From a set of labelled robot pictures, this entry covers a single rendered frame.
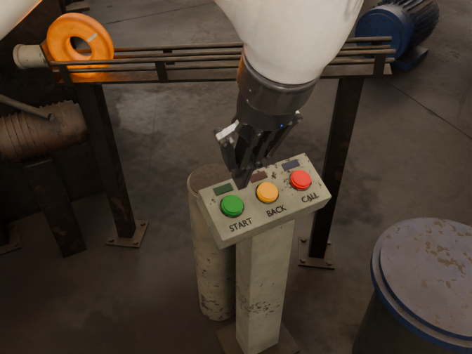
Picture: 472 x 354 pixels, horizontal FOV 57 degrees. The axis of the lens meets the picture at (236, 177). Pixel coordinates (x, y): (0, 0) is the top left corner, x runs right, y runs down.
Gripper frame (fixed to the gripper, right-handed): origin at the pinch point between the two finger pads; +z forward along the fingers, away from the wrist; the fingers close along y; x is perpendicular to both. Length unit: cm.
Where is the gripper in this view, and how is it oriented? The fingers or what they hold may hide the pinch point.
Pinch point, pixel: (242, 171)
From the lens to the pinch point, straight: 69.0
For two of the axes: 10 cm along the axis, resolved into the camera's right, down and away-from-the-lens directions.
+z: -1.6, 4.8, 8.6
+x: 4.4, 8.2, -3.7
